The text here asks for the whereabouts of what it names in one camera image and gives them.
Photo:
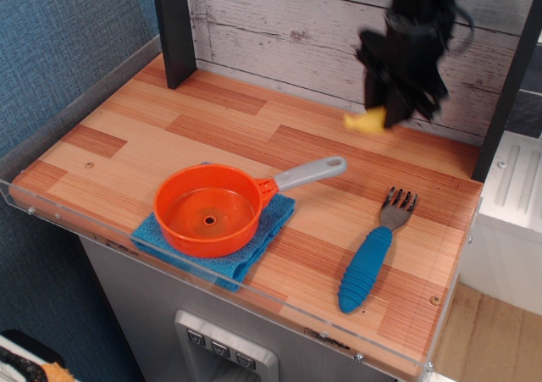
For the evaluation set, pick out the white ribbed appliance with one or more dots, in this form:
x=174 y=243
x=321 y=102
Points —
x=502 y=257

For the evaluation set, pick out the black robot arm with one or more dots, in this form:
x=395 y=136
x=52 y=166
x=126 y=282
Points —
x=423 y=11

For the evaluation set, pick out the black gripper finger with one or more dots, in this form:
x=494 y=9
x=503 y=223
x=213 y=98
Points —
x=400 y=103
x=378 y=89

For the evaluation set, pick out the black upright post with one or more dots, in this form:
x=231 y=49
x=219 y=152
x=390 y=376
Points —
x=174 y=23
x=520 y=61

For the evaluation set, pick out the yellow toy banana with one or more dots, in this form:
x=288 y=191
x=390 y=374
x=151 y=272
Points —
x=366 y=121

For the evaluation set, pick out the fork with blue handle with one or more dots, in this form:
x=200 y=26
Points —
x=362 y=272

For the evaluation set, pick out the clear acrylic guard rail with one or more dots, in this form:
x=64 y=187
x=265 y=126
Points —
x=96 y=167

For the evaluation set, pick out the silver dispenser button panel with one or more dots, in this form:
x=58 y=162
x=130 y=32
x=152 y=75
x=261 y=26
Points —
x=213 y=353

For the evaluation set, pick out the orange pot with grey handle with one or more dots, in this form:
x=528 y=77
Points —
x=212 y=210

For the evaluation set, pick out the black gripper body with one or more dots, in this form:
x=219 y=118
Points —
x=410 y=53

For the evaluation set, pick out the blue folded cloth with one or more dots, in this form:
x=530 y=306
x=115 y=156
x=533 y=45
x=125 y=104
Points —
x=227 y=271

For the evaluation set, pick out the black right upright post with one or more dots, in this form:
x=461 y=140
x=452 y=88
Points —
x=520 y=61

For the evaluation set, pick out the grey toy fridge cabinet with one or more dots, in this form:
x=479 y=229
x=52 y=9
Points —
x=145 y=300

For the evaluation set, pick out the black left upright post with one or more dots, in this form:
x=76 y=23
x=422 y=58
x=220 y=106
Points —
x=174 y=23

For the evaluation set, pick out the orange sponge item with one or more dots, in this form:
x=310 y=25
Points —
x=56 y=373

